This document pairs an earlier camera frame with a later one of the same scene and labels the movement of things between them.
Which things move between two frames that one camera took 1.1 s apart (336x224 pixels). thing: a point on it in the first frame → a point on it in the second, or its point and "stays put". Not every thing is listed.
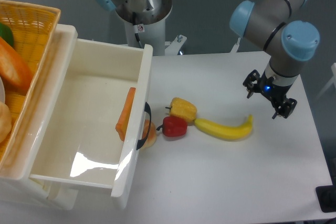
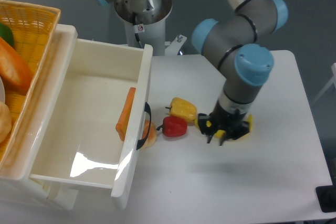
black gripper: [275, 92] → [225, 119]
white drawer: [75, 139] stays put
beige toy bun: [6, 121] stays put
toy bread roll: [152, 137] stays put
